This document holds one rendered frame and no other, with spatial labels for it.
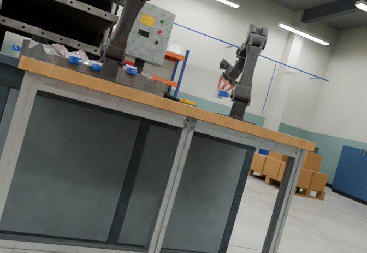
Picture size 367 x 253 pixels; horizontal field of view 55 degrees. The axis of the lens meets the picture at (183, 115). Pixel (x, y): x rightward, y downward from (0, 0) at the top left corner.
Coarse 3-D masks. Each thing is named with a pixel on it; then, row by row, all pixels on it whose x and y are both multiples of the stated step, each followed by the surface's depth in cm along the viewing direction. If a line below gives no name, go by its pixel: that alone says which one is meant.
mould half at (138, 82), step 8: (120, 72) 167; (144, 72) 205; (120, 80) 167; (128, 80) 169; (136, 80) 170; (144, 80) 172; (136, 88) 171; (144, 88) 172; (152, 88) 174; (160, 88) 175; (160, 96) 176
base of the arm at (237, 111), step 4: (236, 104) 157; (240, 104) 156; (244, 104) 158; (232, 108) 158; (236, 108) 157; (240, 108) 156; (244, 108) 157; (232, 112) 158; (236, 112) 156; (240, 112) 156; (244, 112) 158; (228, 116) 154; (232, 116) 157; (236, 116) 156; (240, 116) 157; (240, 120) 156; (256, 124) 160
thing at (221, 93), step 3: (216, 87) 196; (216, 90) 196; (219, 90) 195; (222, 90) 197; (213, 93) 197; (216, 93) 196; (219, 93) 195; (222, 93) 194; (225, 93) 193; (228, 93) 195; (213, 96) 196; (216, 96) 195; (219, 96) 196; (222, 96) 195; (225, 96) 193; (228, 96) 195
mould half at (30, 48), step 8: (24, 40) 181; (32, 40) 174; (24, 48) 178; (32, 48) 168; (40, 48) 160; (48, 48) 159; (32, 56) 166; (40, 56) 157; (48, 56) 150; (56, 56) 145; (56, 64) 146; (64, 64) 148; (72, 64) 150; (88, 72) 155; (96, 72) 157
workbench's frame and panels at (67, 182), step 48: (0, 96) 147; (48, 96) 154; (0, 144) 149; (48, 144) 156; (96, 144) 165; (144, 144) 173; (192, 144) 184; (240, 144) 195; (48, 192) 159; (96, 192) 167; (144, 192) 176; (192, 192) 187; (240, 192) 198; (96, 240) 170; (144, 240) 179; (192, 240) 190
